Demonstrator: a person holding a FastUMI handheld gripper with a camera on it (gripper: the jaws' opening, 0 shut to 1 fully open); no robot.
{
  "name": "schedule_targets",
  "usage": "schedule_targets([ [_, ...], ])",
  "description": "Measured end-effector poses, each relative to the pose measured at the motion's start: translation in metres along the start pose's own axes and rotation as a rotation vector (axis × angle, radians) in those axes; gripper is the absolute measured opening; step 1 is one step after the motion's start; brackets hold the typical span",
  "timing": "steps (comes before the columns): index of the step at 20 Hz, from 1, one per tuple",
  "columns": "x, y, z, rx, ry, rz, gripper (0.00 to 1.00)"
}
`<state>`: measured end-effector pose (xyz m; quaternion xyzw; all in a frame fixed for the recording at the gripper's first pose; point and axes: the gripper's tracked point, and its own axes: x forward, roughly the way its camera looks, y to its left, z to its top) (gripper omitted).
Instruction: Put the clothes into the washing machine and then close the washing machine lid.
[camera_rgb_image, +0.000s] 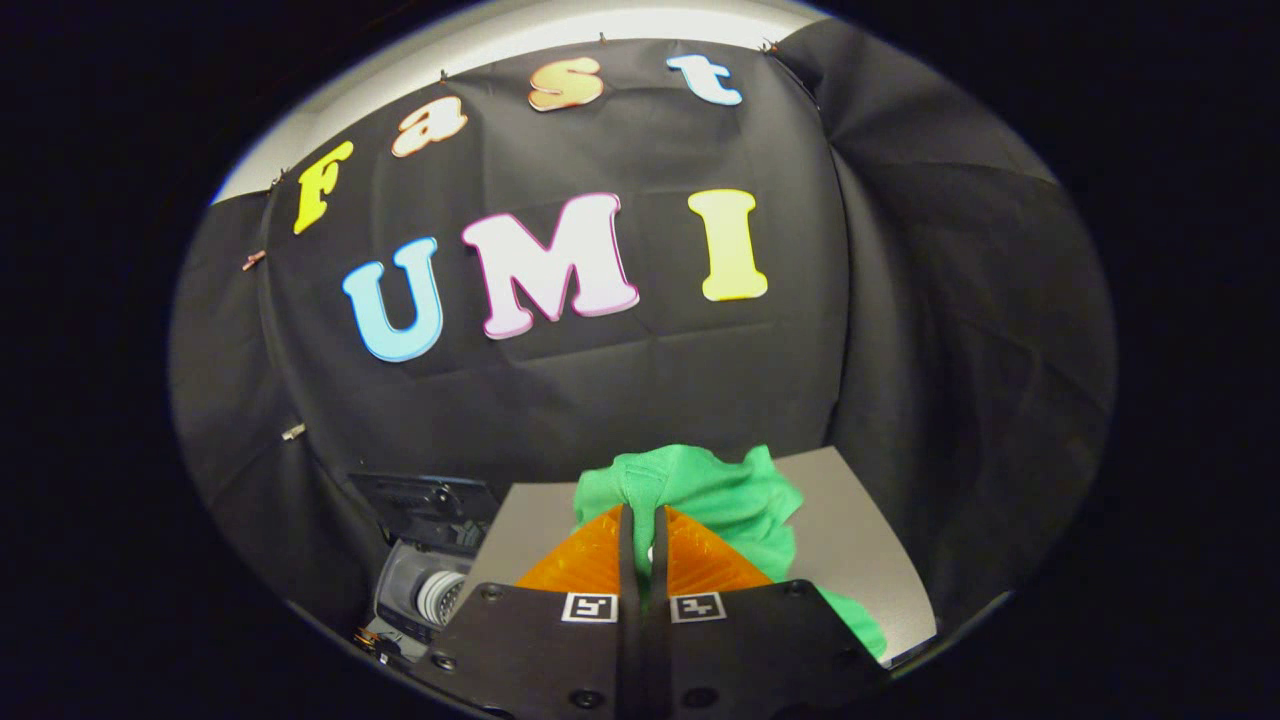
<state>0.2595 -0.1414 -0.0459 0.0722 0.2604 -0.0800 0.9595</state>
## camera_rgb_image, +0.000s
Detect black backdrop cloth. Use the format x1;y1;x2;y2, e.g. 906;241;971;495
168;20;1117;651

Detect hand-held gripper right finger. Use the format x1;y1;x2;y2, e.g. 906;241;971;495
641;504;889;720

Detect green shirt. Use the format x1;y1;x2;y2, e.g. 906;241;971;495
572;444;889;661

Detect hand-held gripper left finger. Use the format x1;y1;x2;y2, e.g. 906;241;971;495
412;504;642;720

